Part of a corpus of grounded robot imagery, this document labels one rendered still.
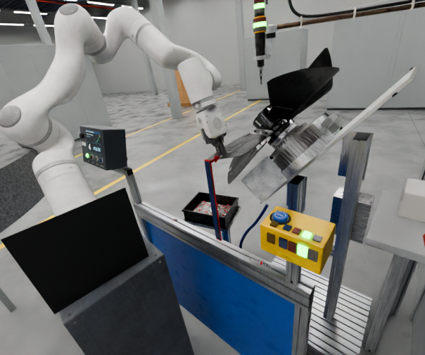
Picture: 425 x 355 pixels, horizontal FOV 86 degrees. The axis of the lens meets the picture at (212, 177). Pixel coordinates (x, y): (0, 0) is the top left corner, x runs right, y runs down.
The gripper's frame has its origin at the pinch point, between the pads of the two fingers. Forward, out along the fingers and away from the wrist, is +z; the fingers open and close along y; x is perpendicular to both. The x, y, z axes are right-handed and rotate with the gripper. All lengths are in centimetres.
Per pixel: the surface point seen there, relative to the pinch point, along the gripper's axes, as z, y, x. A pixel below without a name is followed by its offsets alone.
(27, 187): -11, -40, 187
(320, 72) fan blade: -13.0, 18.6, -32.5
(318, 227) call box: 21.1, -12.8, -34.5
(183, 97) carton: -103, 565, 634
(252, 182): 18.9, 10.7, -0.3
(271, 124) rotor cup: -0.3, 26.3, -7.6
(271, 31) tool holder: -31.2, 23.2, -18.9
